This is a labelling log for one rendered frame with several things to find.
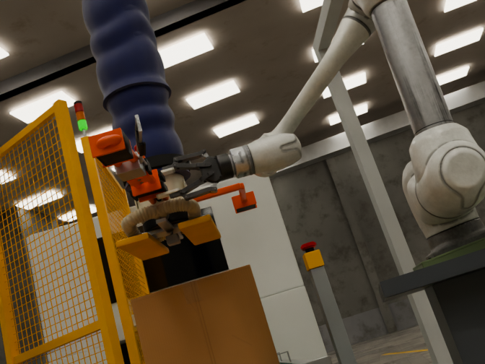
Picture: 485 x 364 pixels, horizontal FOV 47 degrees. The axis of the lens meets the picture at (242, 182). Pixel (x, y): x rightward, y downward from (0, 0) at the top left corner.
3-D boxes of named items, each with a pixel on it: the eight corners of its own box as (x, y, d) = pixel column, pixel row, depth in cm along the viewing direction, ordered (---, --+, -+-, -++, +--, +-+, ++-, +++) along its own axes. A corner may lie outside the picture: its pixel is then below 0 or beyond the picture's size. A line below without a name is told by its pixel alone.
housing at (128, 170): (122, 183, 139) (118, 166, 141) (148, 175, 140) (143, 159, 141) (114, 175, 133) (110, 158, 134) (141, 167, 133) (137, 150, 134)
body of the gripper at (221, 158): (227, 146, 160) (196, 155, 159) (235, 173, 157) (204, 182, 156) (227, 156, 167) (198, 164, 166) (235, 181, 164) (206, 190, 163)
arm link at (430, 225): (473, 222, 162) (439, 156, 167) (491, 211, 144) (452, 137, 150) (420, 243, 162) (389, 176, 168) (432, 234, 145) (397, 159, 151)
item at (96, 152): (103, 168, 127) (99, 148, 128) (134, 159, 127) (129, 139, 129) (92, 157, 119) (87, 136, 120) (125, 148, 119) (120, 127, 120)
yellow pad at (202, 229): (194, 245, 195) (190, 232, 196) (221, 237, 195) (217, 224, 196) (178, 229, 162) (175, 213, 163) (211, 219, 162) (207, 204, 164)
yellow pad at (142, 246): (142, 261, 194) (138, 247, 196) (169, 253, 195) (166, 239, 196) (116, 248, 162) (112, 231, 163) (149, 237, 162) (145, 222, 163)
